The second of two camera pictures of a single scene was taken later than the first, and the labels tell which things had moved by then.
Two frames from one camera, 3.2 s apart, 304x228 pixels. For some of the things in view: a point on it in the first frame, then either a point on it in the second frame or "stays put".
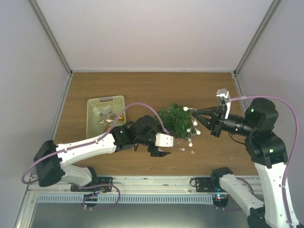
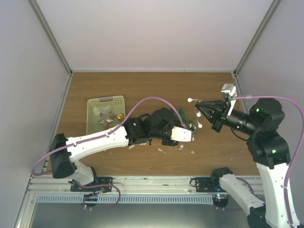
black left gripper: (156, 153) → (168, 143)
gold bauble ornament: (121, 118) stays put
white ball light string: (192, 128) → (198, 113)
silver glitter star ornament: (106, 118) stays put
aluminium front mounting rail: (139, 185) stays put
